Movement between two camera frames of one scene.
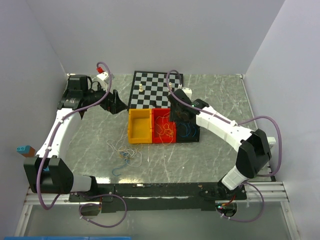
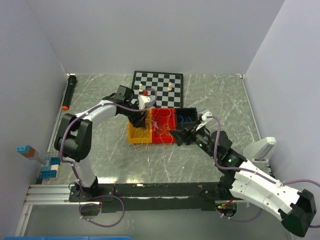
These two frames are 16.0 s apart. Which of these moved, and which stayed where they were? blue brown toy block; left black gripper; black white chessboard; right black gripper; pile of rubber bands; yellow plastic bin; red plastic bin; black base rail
Moved: pile of rubber bands; left black gripper; right black gripper
Stayed: blue brown toy block; yellow plastic bin; black white chessboard; red plastic bin; black base rail
